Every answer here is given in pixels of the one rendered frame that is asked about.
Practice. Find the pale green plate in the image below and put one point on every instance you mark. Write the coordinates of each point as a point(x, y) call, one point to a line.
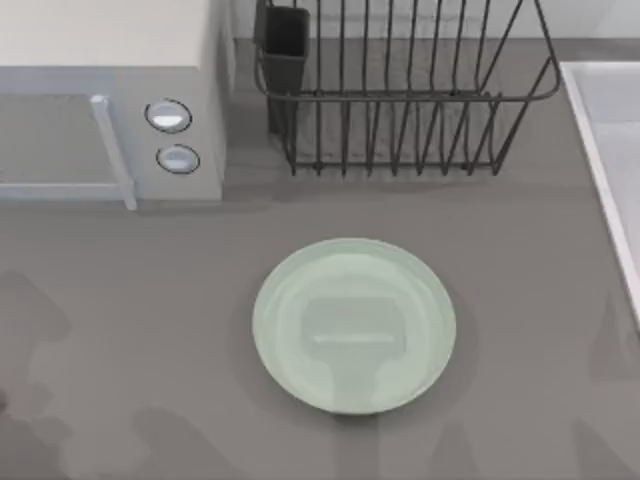
point(350, 280)

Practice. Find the small microwave knob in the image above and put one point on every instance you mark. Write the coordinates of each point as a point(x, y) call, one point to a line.
point(178, 159)

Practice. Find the dark cutlery holder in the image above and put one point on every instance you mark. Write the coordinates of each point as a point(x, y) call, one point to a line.
point(283, 60)

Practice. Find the large microwave knob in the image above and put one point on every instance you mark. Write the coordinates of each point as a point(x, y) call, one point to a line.
point(168, 116)

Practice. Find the pale microwave oven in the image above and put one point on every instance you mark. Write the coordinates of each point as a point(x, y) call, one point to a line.
point(200, 75)

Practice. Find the white sink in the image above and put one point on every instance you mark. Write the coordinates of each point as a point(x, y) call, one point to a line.
point(607, 165)

